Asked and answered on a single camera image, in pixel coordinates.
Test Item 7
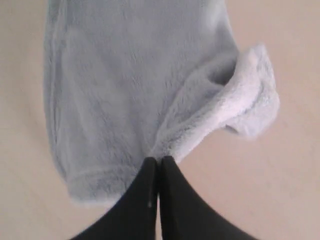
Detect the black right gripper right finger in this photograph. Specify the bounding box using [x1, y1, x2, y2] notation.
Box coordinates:
[159, 156, 254, 240]

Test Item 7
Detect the light blue fleece towel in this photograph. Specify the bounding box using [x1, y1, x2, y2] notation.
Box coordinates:
[44, 0, 280, 204]

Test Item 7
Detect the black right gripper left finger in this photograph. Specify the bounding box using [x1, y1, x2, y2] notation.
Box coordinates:
[73, 157, 158, 240]

